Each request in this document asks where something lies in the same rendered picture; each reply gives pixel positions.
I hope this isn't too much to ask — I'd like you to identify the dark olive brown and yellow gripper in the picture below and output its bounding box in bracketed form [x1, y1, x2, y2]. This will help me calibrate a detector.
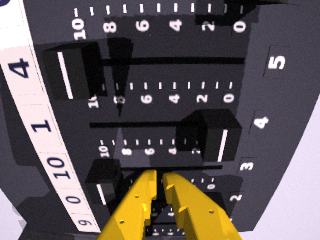
[96, 169, 243, 240]

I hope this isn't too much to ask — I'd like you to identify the black lighting desk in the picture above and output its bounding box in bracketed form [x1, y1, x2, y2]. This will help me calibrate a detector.
[0, 0, 320, 236]

